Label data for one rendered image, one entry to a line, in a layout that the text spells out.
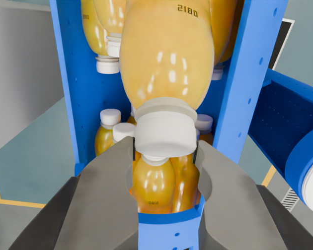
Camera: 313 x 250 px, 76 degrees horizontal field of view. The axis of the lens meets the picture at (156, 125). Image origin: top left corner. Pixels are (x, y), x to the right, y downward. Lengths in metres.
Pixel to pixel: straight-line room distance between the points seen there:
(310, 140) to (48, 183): 2.01
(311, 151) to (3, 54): 0.73
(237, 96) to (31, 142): 1.84
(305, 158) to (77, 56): 0.55
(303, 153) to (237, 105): 0.42
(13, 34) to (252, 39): 0.51
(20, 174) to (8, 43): 1.76
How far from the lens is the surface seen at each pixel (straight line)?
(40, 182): 2.21
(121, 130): 0.33
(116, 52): 0.28
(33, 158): 2.05
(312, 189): 0.65
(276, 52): 1.45
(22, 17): 0.62
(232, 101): 0.21
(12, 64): 0.58
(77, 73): 0.36
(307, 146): 0.62
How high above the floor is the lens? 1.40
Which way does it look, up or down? 63 degrees down
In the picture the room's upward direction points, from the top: 180 degrees counter-clockwise
